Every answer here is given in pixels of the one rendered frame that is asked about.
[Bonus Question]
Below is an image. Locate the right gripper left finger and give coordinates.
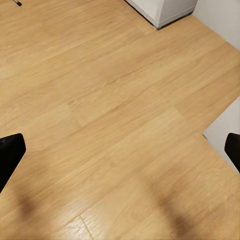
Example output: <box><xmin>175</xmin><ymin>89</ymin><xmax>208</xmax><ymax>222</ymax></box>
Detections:
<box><xmin>0</xmin><ymin>133</ymin><xmax>26</xmax><ymax>193</ymax></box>

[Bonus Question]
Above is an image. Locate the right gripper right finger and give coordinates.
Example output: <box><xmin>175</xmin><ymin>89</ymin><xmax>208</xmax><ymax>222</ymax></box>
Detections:
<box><xmin>224</xmin><ymin>133</ymin><xmax>240</xmax><ymax>172</ymax></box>

